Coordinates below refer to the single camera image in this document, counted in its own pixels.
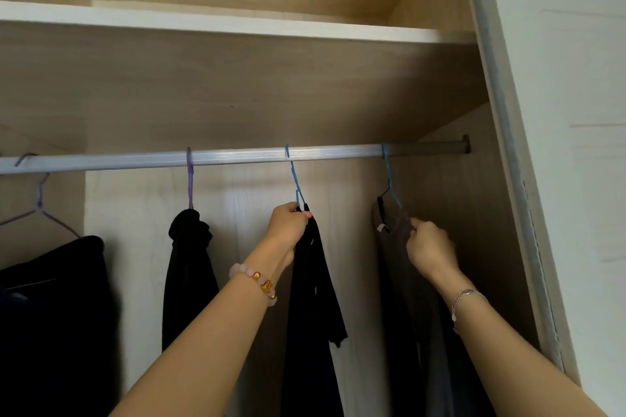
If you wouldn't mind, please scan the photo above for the white-edged wardrobe shelf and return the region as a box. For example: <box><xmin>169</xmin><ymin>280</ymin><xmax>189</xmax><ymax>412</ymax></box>
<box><xmin>0</xmin><ymin>0</ymin><xmax>478</xmax><ymax>45</ymax></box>

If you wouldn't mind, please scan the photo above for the person's right forearm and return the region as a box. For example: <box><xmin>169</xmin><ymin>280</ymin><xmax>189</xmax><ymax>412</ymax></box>
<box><xmin>443</xmin><ymin>284</ymin><xmax>609</xmax><ymax>417</ymax></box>

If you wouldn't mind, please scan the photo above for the pink and gold bead bracelet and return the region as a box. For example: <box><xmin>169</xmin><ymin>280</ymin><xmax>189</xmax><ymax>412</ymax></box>
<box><xmin>229</xmin><ymin>263</ymin><xmax>278</xmax><ymax>308</ymax></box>

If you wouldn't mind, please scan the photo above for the white wardrobe door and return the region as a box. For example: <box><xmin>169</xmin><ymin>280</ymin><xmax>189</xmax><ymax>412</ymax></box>
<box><xmin>459</xmin><ymin>0</ymin><xmax>626</xmax><ymax>417</ymax></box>

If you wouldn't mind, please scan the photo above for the black knit garment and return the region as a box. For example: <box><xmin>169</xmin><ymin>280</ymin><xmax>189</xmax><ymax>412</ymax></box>
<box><xmin>162</xmin><ymin>208</ymin><xmax>220</xmax><ymax>353</ymax></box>

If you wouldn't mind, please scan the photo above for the person's right hand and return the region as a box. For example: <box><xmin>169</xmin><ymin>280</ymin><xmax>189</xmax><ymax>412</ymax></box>
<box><xmin>406</xmin><ymin>218</ymin><xmax>473</xmax><ymax>298</ymax></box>

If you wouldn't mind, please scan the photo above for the light wooden wardrobe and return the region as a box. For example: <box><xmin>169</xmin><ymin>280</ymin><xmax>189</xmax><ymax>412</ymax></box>
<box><xmin>0</xmin><ymin>0</ymin><xmax>580</xmax><ymax>417</ymax></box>

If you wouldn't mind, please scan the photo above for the person's left forearm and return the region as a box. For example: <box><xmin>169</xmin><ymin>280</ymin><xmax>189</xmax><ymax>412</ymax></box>
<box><xmin>110</xmin><ymin>253</ymin><xmax>294</xmax><ymax>417</ymax></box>

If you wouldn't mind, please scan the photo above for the wide black garment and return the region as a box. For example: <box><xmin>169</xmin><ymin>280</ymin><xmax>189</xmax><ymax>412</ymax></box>
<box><xmin>0</xmin><ymin>235</ymin><xmax>119</xmax><ymax>417</ymax></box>

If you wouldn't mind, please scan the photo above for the blue wire hanger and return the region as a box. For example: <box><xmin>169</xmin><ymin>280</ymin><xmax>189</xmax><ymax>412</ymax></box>
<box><xmin>285</xmin><ymin>144</ymin><xmax>310</xmax><ymax>211</ymax></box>
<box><xmin>377</xmin><ymin>142</ymin><xmax>404</xmax><ymax>210</ymax></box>

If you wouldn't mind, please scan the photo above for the silver metal clothes rail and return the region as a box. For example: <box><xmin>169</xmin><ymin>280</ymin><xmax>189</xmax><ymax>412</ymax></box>
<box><xmin>0</xmin><ymin>136</ymin><xmax>465</xmax><ymax>175</ymax></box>

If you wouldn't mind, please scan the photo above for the grey-brown garment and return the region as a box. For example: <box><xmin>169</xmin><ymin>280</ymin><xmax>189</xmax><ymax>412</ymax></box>
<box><xmin>371</xmin><ymin>196</ymin><xmax>497</xmax><ymax>417</ymax></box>

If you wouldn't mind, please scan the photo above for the person's left hand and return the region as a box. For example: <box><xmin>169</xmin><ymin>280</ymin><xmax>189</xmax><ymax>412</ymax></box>
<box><xmin>253</xmin><ymin>202</ymin><xmax>314</xmax><ymax>279</ymax></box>

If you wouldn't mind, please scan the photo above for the long black garment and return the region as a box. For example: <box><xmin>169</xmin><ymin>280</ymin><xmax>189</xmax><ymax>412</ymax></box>
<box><xmin>281</xmin><ymin>204</ymin><xmax>348</xmax><ymax>417</ymax></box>

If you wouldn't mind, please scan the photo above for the silver chain bracelet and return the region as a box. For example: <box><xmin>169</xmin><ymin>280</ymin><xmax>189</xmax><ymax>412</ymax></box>
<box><xmin>449</xmin><ymin>289</ymin><xmax>490</xmax><ymax>323</ymax></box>

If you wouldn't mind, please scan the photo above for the purple wire hanger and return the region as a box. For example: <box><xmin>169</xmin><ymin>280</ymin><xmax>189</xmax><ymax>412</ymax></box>
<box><xmin>185</xmin><ymin>147</ymin><xmax>195</xmax><ymax>210</ymax></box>
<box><xmin>0</xmin><ymin>153</ymin><xmax>82</xmax><ymax>240</ymax></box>

